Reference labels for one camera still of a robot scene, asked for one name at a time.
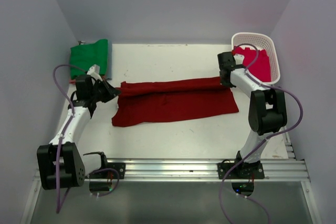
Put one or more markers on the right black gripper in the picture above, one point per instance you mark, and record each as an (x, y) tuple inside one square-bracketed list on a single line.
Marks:
[(227, 84)]

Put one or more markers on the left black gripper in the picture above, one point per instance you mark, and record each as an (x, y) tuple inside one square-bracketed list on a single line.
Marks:
[(111, 92)]

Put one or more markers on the dark red t-shirt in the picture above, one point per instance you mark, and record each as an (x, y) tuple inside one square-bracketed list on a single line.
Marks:
[(161, 102)]

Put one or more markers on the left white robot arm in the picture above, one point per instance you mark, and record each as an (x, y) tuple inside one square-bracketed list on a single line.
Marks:
[(60, 163)]

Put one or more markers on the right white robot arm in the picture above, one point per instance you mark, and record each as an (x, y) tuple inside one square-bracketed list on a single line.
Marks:
[(266, 115)]

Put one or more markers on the magenta t-shirt in basket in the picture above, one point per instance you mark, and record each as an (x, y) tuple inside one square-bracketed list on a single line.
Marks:
[(261, 68)]

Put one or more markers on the green folded t-shirt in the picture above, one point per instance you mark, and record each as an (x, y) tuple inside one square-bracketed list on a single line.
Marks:
[(86, 55)]

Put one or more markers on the white plastic basket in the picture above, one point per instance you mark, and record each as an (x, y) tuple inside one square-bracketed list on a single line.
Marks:
[(261, 41)]

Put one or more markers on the grey-blue folded t-shirt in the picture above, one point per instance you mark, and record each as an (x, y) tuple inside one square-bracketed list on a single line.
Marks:
[(109, 66)]

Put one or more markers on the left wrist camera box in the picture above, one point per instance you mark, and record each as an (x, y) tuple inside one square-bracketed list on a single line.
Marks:
[(94, 71)]

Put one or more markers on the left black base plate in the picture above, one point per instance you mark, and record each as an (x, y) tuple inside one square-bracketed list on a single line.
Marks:
[(112, 170)]

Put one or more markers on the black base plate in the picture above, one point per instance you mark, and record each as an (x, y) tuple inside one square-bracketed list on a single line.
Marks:
[(112, 170), (242, 171)]

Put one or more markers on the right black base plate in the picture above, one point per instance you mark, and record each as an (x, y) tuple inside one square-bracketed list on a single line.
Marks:
[(242, 171)]

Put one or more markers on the aluminium mounting rail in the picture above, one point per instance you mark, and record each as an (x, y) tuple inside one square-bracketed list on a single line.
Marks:
[(205, 170)]

